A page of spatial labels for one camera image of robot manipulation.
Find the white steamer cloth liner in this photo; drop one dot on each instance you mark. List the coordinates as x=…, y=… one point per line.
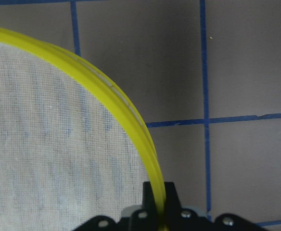
x=46, y=132

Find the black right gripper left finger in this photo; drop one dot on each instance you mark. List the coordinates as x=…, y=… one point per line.
x=145, y=218

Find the yellow top steamer layer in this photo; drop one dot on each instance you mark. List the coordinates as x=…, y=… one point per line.
x=121, y=101

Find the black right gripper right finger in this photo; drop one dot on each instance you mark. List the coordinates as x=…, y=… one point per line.
x=177, y=218

